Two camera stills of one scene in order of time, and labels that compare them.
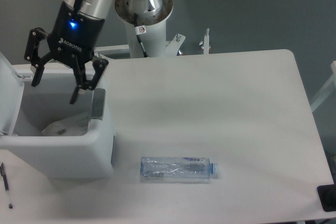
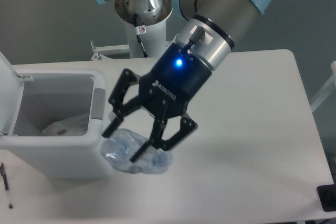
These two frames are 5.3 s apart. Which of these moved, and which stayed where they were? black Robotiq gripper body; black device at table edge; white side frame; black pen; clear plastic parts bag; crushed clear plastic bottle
Moved: crushed clear plastic bottle; black Robotiq gripper body
Stayed: black device at table edge; clear plastic parts bag; white side frame; black pen
